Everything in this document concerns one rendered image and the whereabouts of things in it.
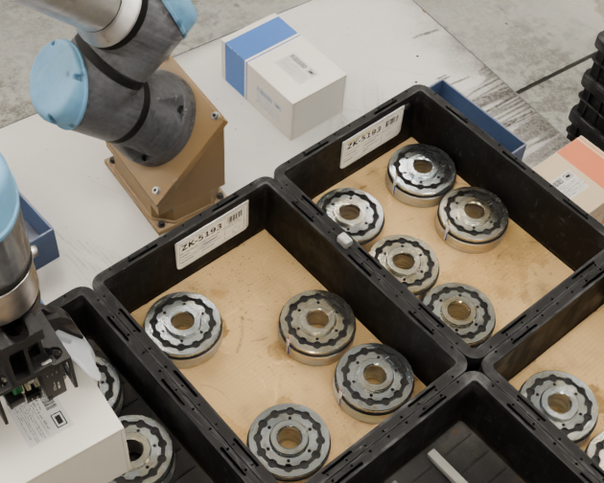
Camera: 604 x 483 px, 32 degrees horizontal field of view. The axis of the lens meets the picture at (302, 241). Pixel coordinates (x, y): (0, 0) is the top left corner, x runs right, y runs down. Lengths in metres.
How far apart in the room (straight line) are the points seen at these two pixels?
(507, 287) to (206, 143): 0.49
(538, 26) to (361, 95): 1.40
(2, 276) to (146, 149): 0.79
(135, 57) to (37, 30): 1.69
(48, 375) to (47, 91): 0.65
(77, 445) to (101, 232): 0.74
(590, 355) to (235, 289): 0.49
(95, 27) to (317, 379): 0.54
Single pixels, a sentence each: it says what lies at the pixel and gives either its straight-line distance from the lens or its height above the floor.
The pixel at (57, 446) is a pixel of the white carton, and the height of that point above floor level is 1.13.
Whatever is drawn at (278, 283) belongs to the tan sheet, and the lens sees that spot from 1.46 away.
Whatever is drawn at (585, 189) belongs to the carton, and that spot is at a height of 0.77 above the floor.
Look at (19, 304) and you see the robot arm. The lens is 0.85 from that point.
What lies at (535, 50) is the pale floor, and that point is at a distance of 3.15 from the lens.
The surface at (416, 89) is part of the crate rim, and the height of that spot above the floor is 0.93.
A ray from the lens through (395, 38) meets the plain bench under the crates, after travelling 2.02.
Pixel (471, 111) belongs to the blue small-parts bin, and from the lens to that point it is 1.83.
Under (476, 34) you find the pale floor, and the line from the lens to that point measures 3.15.
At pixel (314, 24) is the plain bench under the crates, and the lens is 2.03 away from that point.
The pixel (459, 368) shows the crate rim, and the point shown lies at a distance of 1.29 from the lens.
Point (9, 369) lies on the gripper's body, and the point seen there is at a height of 1.27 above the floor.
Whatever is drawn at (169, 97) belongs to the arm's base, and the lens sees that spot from 1.57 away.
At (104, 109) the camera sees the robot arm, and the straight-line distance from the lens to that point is 1.49.
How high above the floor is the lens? 2.02
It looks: 52 degrees down
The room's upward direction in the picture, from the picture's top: 5 degrees clockwise
